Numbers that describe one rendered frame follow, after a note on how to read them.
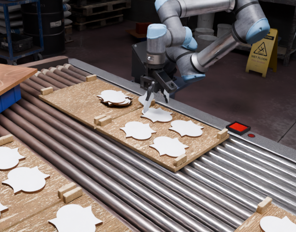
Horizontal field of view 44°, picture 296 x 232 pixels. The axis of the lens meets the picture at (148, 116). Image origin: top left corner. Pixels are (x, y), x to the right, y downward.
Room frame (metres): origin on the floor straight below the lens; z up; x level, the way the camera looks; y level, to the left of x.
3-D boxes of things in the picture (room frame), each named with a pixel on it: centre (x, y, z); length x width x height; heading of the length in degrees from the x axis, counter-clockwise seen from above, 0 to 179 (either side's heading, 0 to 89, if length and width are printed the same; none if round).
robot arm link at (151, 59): (1.44, -0.02, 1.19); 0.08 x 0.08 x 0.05
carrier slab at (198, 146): (1.30, -0.06, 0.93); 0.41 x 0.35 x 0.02; 49
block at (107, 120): (1.33, 0.17, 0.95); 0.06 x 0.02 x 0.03; 139
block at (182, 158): (1.07, -0.12, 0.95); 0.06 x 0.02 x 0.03; 139
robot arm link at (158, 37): (1.45, -0.02, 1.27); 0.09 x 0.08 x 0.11; 122
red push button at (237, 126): (1.37, -0.38, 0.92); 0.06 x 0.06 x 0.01; 47
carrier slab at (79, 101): (1.58, 0.25, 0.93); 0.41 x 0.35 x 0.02; 48
